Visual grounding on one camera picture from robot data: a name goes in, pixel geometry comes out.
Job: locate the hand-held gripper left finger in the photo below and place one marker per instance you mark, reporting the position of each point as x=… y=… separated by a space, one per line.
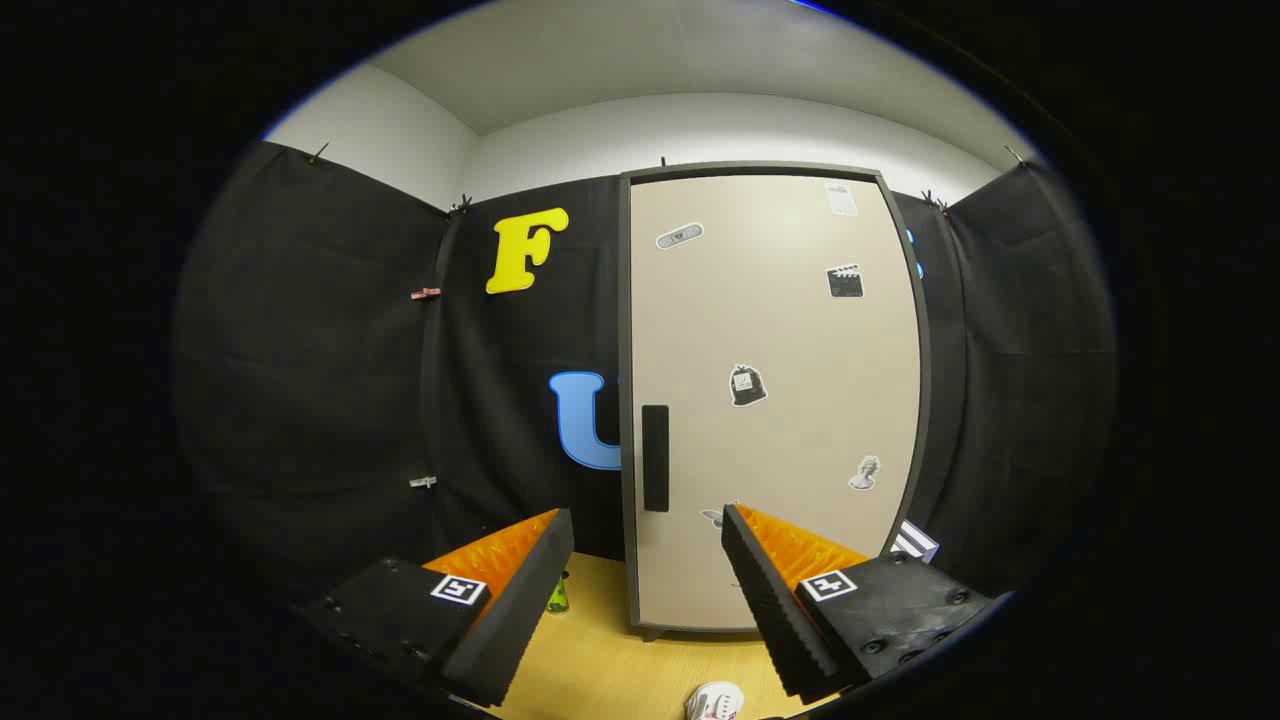
x=520 y=600

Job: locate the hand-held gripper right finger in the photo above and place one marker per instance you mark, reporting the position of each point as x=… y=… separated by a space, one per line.
x=770 y=600

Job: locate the white shoe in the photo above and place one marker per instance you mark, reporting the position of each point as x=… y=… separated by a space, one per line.
x=715 y=703

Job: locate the beige shoe cabinet door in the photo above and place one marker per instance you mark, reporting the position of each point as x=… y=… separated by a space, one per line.
x=780 y=330

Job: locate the grey shoe cabinet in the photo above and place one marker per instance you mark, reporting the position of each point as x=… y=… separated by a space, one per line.
x=625 y=300

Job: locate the green plastic bottle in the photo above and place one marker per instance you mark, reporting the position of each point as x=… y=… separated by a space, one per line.
x=558 y=598

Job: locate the white striped box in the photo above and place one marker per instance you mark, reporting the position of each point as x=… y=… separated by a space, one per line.
x=915 y=543

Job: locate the black backdrop cloth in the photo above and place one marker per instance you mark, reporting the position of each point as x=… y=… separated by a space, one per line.
x=320 y=380

